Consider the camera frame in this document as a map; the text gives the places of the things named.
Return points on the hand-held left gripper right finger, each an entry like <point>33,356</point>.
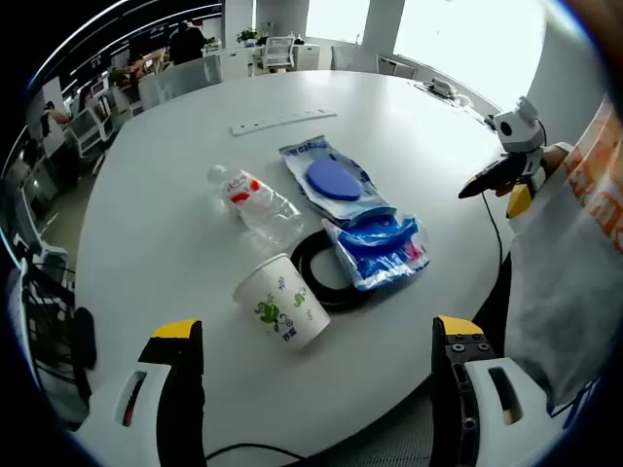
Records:
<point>452,389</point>

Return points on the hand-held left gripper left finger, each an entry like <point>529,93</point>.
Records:
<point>180,404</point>

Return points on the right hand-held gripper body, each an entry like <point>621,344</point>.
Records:
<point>521,131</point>

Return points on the blue plastic tissue pack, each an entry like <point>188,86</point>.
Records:
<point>384,253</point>

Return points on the white printed paper cup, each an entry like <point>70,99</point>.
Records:
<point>282,306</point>

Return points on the white pack with blue disc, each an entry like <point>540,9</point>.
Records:
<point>336,180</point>

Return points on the clear plastic water bottle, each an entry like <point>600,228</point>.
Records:
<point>253,199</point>

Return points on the person's right hand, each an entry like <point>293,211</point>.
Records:
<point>555,158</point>

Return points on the person's black trousers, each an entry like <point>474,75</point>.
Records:
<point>496,311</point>

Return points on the small white device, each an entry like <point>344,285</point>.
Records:
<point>442,87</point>

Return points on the black office chair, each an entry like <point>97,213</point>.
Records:
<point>84,335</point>

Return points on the white round table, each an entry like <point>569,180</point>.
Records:
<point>170,233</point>

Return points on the white power strip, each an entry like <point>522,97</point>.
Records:
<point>282,121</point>

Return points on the white mesh office chair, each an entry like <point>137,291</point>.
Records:
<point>278,51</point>
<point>90,129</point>

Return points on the green potted plant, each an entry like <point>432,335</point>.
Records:
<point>248,35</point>

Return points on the grey office chair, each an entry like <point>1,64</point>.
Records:
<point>180,80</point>

